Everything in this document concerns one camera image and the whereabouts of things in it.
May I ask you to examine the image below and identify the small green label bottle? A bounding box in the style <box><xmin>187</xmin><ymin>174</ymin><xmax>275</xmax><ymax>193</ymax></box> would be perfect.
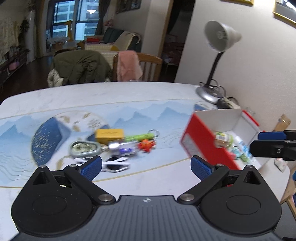
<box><xmin>214</xmin><ymin>132</ymin><xmax>234</xmax><ymax>149</ymax></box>

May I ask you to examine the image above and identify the yellow rectangular box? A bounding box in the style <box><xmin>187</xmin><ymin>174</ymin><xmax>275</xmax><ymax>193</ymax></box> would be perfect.
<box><xmin>95</xmin><ymin>129</ymin><xmax>125</xmax><ymax>145</ymax></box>

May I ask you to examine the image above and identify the silver purple cylinder toy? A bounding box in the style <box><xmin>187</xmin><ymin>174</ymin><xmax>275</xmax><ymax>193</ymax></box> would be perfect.
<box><xmin>108</xmin><ymin>141</ymin><xmax>138</xmax><ymax>156</ymax></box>

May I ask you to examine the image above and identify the green tube keychain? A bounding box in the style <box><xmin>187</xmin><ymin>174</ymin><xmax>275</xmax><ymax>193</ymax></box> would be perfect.
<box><xmin>125</xmin><ymin>130</ymin><xmax>160</xmax><ymax>142</ymax></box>

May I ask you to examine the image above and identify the blue white striped tube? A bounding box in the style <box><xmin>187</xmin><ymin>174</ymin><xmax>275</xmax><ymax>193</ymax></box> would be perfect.
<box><xmin>234</xmin><ymin>136</ymin><xmax>252</xmax><ymax>159</ymax></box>

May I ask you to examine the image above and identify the grey oval tin case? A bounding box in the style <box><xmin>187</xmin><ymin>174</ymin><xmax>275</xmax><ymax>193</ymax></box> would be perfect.
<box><xmin>69</xmin><ymin>141</ymin><xmax>101</xmax><ymax>158</ymax></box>

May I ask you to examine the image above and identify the red open cardboard box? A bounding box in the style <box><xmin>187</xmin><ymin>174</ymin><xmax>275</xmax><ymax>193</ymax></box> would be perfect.
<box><xmin>181</xmin><ymin>109</ymin><xmax>269</xmax><ymax>170</ymax></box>

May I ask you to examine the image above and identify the white desk lamp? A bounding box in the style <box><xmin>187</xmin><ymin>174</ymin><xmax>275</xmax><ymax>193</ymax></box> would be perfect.
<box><xmin>196</xmin><ymin>20</ymin><xmax>242</xmax><ymax>105</ymax></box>

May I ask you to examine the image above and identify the gold framed picture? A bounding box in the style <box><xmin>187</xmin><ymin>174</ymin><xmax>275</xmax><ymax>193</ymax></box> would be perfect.
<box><xmin>273</xmin><ymin>0</ymin><xmax>296</xmax><ymax>24</ymax></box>
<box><xmin>223</xmin><ymin>0</ymin><xmax>254</xmax><ymax>6</ymax></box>

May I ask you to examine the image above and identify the olive green jacket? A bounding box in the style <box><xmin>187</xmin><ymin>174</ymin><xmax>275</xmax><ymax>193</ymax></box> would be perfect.
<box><xmin>47</xmin><ymin>50</ymin><xmax>113</xmax><ymax>88</ymax></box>

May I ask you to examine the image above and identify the dark tv cabinet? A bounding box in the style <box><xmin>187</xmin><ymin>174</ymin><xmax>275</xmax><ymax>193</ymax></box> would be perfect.
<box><xmin>1</xmin><ymin>49</ymin><xmax>29</xmax><ymax>85</ymax></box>

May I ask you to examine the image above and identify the pink cloth on chair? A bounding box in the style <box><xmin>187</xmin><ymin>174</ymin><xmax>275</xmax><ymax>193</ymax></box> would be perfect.
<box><xmin>116</xmin><ymin>50</ymin><xmax>143</xmax><ymax>82</ymax></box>

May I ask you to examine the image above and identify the wooden chair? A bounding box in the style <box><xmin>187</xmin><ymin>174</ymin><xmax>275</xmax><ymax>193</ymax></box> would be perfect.
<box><xmin>113</xmin><ymin>53</ymin><xmax>163</xmax><ymax>82</ymax></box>

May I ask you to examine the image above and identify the sofa with blankets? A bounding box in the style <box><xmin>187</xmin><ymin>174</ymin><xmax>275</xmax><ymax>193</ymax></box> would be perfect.
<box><xmin>84</xmin><ymin>27</ymin><xmax>142</xmax><ymax>69</ymax></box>

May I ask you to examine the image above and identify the lamp power cable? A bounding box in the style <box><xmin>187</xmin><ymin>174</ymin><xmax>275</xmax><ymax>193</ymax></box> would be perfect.
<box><xmin>200</xmin><ymin>79</ymin><xmax>239</xmax><ymax>110</ymax></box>

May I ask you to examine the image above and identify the orange toy figure keychain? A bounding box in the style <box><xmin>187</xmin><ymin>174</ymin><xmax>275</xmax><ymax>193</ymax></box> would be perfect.
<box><xmin>138</xmin><ymin>139</ymin><xmax>156</xmax><ymax>153</ymax></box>

